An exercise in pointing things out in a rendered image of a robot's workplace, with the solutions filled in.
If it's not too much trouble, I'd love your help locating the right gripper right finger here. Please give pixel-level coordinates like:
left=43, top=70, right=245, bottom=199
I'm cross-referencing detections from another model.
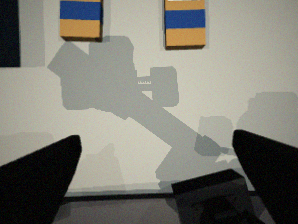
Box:
left=232, top=130, right=298, bottom=224

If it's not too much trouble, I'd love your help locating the orange welding electrode pack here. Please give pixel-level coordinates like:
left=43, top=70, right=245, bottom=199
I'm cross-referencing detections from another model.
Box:
left=164, top=0, right=206, bottom=50

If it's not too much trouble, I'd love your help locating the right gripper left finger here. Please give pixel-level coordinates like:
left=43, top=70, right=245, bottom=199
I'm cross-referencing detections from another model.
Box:
left=0, top=135, right=82, bottom=224

